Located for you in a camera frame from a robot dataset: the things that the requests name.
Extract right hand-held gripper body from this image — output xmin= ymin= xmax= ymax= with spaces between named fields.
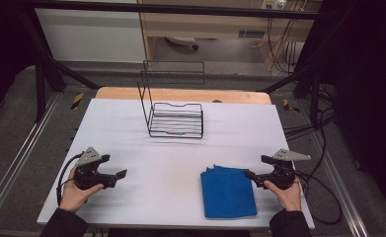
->
xmin=257 ymin=148 xmax=312 ymax=191

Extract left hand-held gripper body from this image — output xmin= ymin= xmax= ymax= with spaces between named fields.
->
xmin=73 ymin=146 xmax=117 ymax=191

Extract blue towel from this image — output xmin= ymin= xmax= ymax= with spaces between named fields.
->
xmin=199 ymin=164 xmax=259 ymax=220

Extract black wire rack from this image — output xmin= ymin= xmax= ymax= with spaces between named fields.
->
xmin=136 ymin=59 xmax=206 ymax=139

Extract person's right hand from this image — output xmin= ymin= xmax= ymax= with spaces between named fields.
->
xmin=263 ymin=176 xmax=303 ymax=212

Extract person's left hand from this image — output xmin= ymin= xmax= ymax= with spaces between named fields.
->
xmin=59 ymin=166 xmax=105 ymax=213

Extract yellow black tape strip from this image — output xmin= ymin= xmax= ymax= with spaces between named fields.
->
xmin=70 ymin=92 xmax=86 ymax=111
xmin=282 ymin=98 xmax=300 ymax=114

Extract white cabinet panel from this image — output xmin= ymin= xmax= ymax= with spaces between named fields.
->
xmin=35 ymin=8 xmax=147 ymax=64

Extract white chair base with caster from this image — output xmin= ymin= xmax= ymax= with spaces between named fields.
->
xmin=165 ymin=36 xmax=200 ymax=51

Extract light wooden desk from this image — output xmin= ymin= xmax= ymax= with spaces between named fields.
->
xmin=137 ymin=0 xmax=324 ymax=73

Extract white power strip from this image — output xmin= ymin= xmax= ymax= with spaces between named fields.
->
xmin=261 ymin=0 xmax=287 ymax=10

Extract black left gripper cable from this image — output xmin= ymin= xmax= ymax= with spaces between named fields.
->
xmin=55 ymin=152 xmax=84 ymax=207

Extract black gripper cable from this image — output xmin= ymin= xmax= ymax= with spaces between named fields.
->
xmin=293 ymin=169 xmax=344 ymax=227
xmin=55 ymin=152 xmax=84 ymax=207

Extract black floor cables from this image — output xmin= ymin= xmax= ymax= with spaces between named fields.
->
xmin=282 ymin=82 xmax=338 ymax=141

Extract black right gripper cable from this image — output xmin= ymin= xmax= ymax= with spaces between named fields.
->
xmin=293 ymin=169 xmax=344 ymax=227

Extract aluminium rail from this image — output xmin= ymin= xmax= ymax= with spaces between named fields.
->
xmin=0 ymin=93 xmax=62 ymax=229
xmin=311 ymin=131 xmax=370 ymax=237

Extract hanging black cables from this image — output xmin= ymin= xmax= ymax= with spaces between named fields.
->
xmin=267 ymin=18 xmax=301 ymax=75

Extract black metal frame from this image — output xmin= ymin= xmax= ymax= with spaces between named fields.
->
xmin=16 ymin=0 xmax=338 ymax=130

